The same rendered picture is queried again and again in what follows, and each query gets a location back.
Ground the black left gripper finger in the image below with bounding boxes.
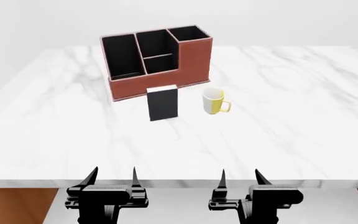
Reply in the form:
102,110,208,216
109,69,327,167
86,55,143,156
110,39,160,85
67,166,99,199
130,166,147,192

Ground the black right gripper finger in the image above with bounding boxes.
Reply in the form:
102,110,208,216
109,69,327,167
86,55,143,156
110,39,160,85
254,168,272,187
212,169,229,201

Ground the brown leather desk caddy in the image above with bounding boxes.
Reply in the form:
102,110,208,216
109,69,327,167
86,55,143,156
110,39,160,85
99,24,213,103

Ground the black box with white top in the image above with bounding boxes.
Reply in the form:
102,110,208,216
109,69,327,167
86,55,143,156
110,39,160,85
146,85,179,122

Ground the white and yellow mug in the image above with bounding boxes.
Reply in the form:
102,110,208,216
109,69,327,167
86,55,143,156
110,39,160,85
201,87,232,116

